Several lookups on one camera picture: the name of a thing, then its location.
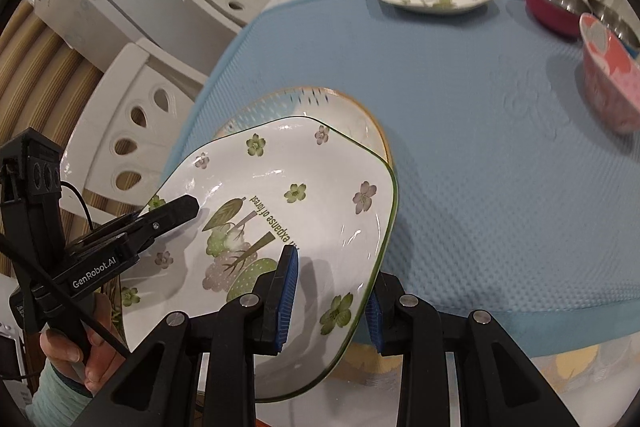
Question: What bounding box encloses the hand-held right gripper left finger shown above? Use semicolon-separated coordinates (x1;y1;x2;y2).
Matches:
75;244;301;427

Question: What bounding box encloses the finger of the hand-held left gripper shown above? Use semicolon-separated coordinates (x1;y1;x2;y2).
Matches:
70;197;166;254
120;195;202;254

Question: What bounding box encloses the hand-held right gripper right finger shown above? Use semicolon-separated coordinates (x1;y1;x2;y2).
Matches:
364;272;581;427

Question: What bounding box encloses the pink patterned bowl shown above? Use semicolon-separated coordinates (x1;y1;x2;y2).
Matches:
579;13;640;134

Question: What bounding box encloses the red steel bowl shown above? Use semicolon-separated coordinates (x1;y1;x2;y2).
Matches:
522;0;597;40

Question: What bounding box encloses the blue steel bowl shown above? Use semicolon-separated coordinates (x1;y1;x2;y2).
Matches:
587;0;640;58

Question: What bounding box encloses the person's left forearm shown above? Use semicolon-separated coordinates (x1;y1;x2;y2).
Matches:
25;362;98;427

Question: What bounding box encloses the person's left hand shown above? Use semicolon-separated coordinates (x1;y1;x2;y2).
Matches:
40;294;126;395

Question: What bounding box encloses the gold rimmed white plate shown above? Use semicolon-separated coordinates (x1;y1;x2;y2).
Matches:
212;88;394;172

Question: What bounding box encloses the blue table mat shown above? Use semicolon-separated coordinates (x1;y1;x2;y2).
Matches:
172;0;640;360

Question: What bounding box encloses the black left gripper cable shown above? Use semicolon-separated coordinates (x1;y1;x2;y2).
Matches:
0;181;132;358

